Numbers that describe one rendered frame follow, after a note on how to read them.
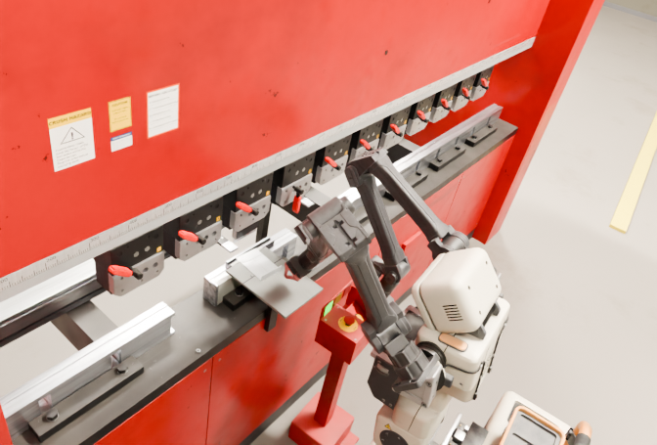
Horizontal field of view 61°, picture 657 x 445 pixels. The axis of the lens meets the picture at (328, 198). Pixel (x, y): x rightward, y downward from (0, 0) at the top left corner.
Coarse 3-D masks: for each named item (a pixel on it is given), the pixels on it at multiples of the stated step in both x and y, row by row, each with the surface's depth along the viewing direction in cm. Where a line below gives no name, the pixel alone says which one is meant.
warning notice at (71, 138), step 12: (48, 120) 101; (60, 120) 102; (72, 120) 105; (84, 120) 107; (60, 132) 104; (72, 132) 106; (84, 132) 108; (60, 144) 105; (72, 144) 107; (84, 144) 109; (60, 156) 106; (72, 156) 109; (84, 156) 111; (60, 168) 108
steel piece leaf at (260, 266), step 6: (258, 258) 185; (264, 258) 185; (246, 264) 182; (252, 264) 182; (258, 264) 183; (264, 264) 183; (270, 264) 184; (252, 270) 180; (258, 270) 180; (264, 270) 181; (270, 270) 181; (276, 270) 180; (258, 276) 178; (264, 276) 177
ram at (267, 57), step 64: (0, 0) 84; (64, 0) 92; (128, 0) 101; (192, 0) 113; (256, 0) 127; (320, 0) 145; (384, 0) 169; (448, 0) 203; (512, 0) 254; (0, 64) 89; (64, 64) 98; (128, 64) 108; (192, 64) 121; (256, 64) 137; (320, 64) 159; (384, 64) 189; (448, 64) 231; (0, 128) 94; (128, 128) 116; (192, 128) 131; (256, 128) 150; (320, 128) 176; (0, 192) 100; (64, 192) 111; (128, 192) 125; (0, 256) 107
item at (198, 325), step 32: (512, 128) 332; (416, 192) 258; (192, 320) 176; (224, 320) 178; (256, 320) 183; (160, 352) 164; (192, 352) 166; (128, 384) 154; (160, 384) 156; (96, 416) 145; (128, 416) 150
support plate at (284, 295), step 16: (272, 256) 187; (240, 272) 179; (288, 272) 182; (256, 288) 174; (272, 288) 175; (288, 288) 177; (304, 288) 178; (320, 288) 179; (272, 304) 170; (288, 304) 171
